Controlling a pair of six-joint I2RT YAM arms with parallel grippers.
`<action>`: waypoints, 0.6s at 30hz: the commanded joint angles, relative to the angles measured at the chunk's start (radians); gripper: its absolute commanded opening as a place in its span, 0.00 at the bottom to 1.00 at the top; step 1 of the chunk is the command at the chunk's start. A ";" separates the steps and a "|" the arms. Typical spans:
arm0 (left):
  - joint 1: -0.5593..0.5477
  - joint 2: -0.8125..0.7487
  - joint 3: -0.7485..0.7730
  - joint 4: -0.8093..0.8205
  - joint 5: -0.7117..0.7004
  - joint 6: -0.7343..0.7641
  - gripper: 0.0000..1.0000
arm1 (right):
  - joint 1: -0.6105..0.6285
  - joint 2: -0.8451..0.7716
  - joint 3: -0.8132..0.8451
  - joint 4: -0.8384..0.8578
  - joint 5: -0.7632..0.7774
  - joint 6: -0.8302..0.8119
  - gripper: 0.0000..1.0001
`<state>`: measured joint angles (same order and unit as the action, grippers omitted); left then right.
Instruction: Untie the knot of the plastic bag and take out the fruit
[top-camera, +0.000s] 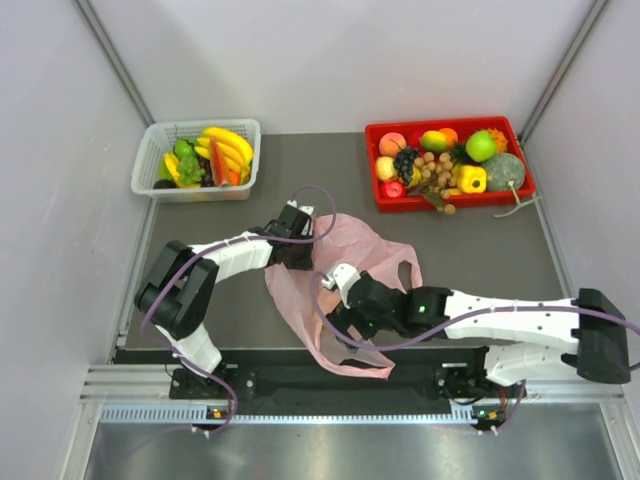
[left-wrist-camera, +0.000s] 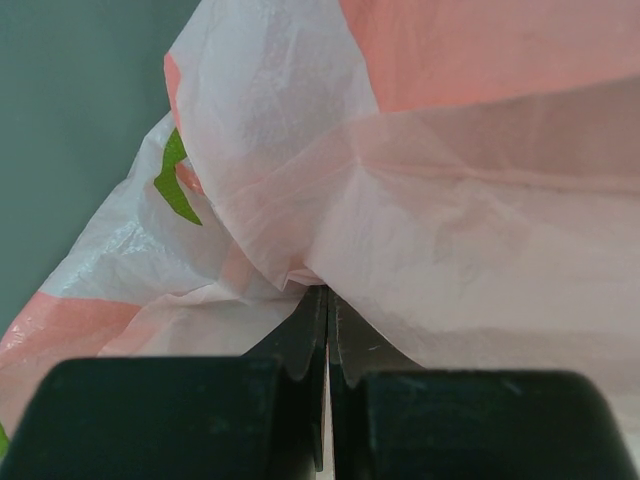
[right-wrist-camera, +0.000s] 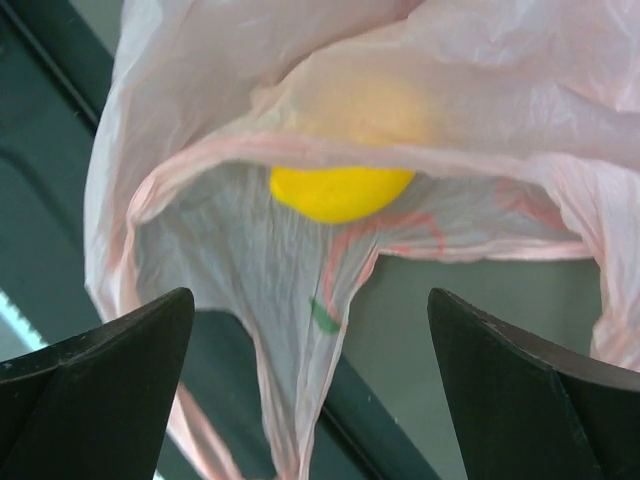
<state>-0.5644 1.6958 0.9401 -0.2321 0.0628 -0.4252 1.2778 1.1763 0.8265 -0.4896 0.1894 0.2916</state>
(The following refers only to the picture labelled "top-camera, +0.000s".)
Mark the pink plastic bag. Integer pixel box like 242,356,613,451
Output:
265,214,423,380

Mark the dark purple grape bunch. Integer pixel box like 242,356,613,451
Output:
393,147,421,189

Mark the longan bunch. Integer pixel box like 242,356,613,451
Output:
409,152,456,215

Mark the green yellow mango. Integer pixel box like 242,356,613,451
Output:
420,130,449,153

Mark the large green apple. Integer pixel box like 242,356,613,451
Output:
465,130,498,163

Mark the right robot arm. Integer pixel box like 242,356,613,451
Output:
321,264,632,396

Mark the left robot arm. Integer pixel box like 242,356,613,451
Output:
134,201,314,397

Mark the orange fruit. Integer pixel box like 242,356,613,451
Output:
439,127,459,148

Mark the watermelon slice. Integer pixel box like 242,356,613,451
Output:
209,139,231,187

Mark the banana bunch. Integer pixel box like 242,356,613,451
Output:
194,126,254,185

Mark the white plastic basket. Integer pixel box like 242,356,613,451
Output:
131,119,261,203

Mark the red apple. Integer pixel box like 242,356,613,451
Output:
382,180,407,200

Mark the pale yellow apple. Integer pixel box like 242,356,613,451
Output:
374,156,397,182

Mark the green grape bunch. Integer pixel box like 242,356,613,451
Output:
176,156,206,185

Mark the pink peach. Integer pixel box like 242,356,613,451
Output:
378,132,407,158

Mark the yellow bell pepper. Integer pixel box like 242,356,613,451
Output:
457,165,487,194

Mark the green netted melon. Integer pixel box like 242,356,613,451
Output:
482,153,526,192

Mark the red plastic bin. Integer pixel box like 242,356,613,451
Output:
364,115,537,214

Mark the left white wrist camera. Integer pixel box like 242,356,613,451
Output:
287,200,315,237

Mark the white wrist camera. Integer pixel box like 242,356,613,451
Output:
321,263,360,295
287,200,315,237

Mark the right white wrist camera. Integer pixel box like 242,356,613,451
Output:
321,263,360,295

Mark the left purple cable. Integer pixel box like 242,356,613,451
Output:
138,184,337,376

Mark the purple cable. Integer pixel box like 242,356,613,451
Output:
138,184,337,376
309,269,640,374

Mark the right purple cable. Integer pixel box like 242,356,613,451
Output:
309,269,640,374

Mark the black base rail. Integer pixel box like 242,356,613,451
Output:
159,344,601,416

